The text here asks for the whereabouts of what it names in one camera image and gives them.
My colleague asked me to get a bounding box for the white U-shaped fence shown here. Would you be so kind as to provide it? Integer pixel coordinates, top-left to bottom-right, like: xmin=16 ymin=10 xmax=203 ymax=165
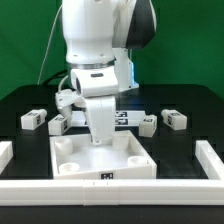
xmin=0 ymin=140 xmax=224 ymax=206

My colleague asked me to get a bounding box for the black cable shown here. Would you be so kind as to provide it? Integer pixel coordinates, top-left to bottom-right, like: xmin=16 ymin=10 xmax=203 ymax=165
xmin=42 ymin=69 xmax=68 ymax=86

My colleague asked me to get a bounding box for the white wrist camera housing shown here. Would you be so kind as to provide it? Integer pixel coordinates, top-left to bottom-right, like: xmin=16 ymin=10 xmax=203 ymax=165
xmin=70 ymin=66 xmax=119 ymax=97

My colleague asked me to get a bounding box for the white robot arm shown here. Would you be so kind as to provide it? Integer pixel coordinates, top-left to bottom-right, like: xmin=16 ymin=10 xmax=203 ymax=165
xmin=56 ymin=0 xmax=156 ymax=144

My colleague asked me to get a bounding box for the white square tabletop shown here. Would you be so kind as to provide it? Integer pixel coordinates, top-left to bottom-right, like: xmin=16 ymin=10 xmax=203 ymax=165
xmin=50 ymin=130 xmax=157 ymax=180

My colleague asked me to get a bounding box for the white marker base plate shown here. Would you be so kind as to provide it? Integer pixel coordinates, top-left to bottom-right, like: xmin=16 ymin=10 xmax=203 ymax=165
xmin=71 ymin=110 xmax=145 ymax=127

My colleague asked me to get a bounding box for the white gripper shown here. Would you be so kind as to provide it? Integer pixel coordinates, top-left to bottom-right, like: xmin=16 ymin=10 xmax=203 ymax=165
xmin=84 ymin=96 xmax=116 ymax=145

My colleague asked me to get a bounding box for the white cable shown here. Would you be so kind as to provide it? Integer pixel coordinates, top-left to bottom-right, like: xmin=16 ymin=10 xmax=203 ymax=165
xmin=37 ymin=3 xmax=64 ymax=86

